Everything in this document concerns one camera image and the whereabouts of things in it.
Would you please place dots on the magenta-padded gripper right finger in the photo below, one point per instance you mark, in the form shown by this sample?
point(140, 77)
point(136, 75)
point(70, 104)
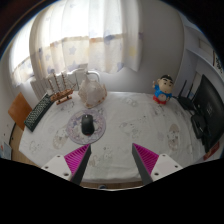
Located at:
point(164, 165)

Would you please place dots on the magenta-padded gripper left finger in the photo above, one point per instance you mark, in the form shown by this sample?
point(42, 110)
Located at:
point(58, 165)

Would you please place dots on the black computer mouse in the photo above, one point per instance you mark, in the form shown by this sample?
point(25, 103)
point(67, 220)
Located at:
point(87, 125)

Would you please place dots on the round printed mouse pad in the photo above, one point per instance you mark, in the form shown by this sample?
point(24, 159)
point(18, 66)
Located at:
point(73, 128)

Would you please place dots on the red packet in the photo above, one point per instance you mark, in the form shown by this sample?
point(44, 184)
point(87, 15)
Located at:
point(211, 151)

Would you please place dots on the black box under monitor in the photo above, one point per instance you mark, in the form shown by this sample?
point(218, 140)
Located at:
point(199, 126)

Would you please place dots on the black keyboard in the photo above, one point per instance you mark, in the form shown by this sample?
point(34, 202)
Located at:
point(38, 112)

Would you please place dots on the white printed tablecloth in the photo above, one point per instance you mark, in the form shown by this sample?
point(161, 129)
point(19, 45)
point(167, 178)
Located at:
point(133, 113)

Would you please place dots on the black router with antennas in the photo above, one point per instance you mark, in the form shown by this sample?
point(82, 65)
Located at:
point(186, 101)

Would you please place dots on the wooden chair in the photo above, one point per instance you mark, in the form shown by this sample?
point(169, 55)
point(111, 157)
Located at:
point(19, 110)

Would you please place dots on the wooden model sailing ship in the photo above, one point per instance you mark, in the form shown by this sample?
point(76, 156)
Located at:
point(61, 95)

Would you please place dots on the black computer monitor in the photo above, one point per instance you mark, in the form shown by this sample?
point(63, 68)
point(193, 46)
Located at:
point(211, 110)

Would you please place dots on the cartoon boy figurine clock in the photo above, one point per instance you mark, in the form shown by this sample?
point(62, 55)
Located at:
point(163, 90)

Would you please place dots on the white radiator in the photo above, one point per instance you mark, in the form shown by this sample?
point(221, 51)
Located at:
point(38, 88)

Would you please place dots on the white lace-covered jug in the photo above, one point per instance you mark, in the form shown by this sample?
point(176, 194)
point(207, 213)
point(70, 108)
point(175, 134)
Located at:
point(92, 93)

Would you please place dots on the white star-print curtain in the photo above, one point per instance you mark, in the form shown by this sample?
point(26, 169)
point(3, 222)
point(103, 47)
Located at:
point(100, 33)

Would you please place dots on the white wall shelf unit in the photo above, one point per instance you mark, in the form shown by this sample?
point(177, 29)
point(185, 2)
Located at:
point(203, 55)

